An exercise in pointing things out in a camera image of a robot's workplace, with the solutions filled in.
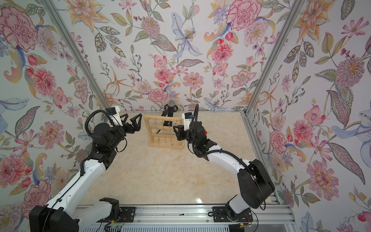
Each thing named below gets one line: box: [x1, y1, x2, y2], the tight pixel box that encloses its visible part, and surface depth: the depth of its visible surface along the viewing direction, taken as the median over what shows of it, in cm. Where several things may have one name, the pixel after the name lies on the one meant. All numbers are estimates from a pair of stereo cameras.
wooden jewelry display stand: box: [142, 113, 186, 150], surface depth 97 cm
